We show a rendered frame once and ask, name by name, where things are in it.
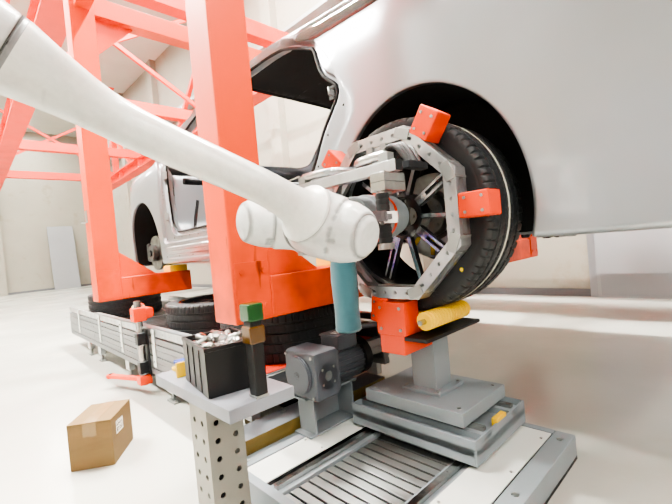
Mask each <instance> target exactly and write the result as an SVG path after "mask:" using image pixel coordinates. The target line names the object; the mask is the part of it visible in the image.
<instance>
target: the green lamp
mask: <svg viewBox="0 0 672 504"><path fill-rule="evenodd" d="M239 310H240V320H241V321H242V322H248V323H251V322H255V321H259V320H263V319H264V315H263V304H262V303H261V302H248V303H243V304H240V305H239Z"/></svg>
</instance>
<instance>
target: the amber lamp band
mask: <svg viewBox="0 0 672 504"><path fill-rule="evenodd" d="M241 331H242V341H243V343H244V344H248V345H255V344H259V343H262V342H265V341H266V336H265V326H264V325H263V324H261V325H258V326H253V327H246V326H242V327H241Z"/></svg>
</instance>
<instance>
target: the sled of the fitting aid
mask: <svg viewBox="0 0 672 504"><path fill-rule="evenodd" d="M352 412H353V422H354V423H356V424H359V425H362V426H365V427H367V428H370V429H373V430H376V431H378V432H381V433H384V434H386V435H389V436H392V437H395V438H397V439H400V440H403V441H406V442H408V443H411V444H414V445H416V446H419V447H422V448H425V449H427V450H430V451H433V452H436V453H438V454H441V455H444V456H446V457H449V458H452V459H455V460H457V461H460V462H463V463H466V464H468V465H471V466H474V467H476V468H478V467H479V466H480V465H481V464H482V463H483V462H484V461H485V460H486V459H487V458H488V457H489V456H490V455H491V454H492V453H493V452H495V451H496V450H497V449H498V448H499V447H500V446H501V445H502V444H503V443H504V442H505V441H506V440H507V439H508V438H509V437H510V436H511V435H512V434H513V433H514V432H515V431H516V430H517V429H518V428H519V427H520V426H521V425H522V424H523V423H524V422H525V421H526V420H525V408H524V400H520V399H516V398H511V397H506V396H505V397H504V398H502V399H501V400H500V401H498V402H497V403H496V404H495V405H493V406H492V407H491V408H490V409H488V410H487V411H486V412H484V413H483V414H482V415H481V416H479V417H478V418H477V419H475V420H474V421H473V422H472V423H470V424H469V425H468V426H467V427H465V428H460V427H457V426H453V425H450V424H447V423H443V422H440V421H437V420H433V419H430V418H426V417H423V416H420V415H416V414H413V413H410V412H406V411H403V410H400V409H396V408H393V407H390V406H386V405H383V404H380V403H376V402H373V401H369V400H367V399H366V396H365V397H363V398H361V399H359V400H357V401H355V402H353V403H352Z"/></svg>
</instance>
